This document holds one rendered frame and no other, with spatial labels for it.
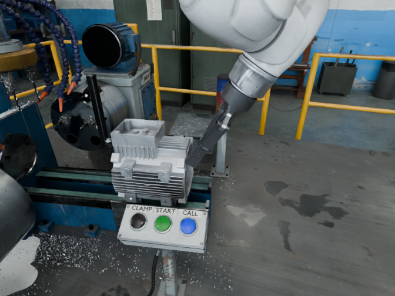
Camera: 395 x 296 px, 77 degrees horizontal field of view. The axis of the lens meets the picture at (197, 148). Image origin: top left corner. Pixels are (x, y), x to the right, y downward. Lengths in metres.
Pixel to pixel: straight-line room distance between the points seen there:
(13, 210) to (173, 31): 3.36
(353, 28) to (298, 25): 5.03
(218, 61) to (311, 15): 3.17
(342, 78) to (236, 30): 4.78
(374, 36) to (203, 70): 3.16
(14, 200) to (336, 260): 0.84
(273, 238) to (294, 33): 0.61
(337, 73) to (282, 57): 4.61
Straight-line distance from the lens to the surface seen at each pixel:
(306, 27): 0.50
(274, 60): 0.49
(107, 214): 0.84
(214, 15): 0.36
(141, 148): 0.67
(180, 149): 0.67
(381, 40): 5.63
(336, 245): 0.92
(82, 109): 1.02
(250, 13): 0.36
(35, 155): 1.02
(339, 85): 5.15
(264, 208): 0.95
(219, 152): 1.02
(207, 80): 3.73
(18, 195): 0.67
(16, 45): 0.80
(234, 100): 0.53
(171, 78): 3.93
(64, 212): 0.92
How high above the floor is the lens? 1.44
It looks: 30 degrees down
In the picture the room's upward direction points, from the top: straight up
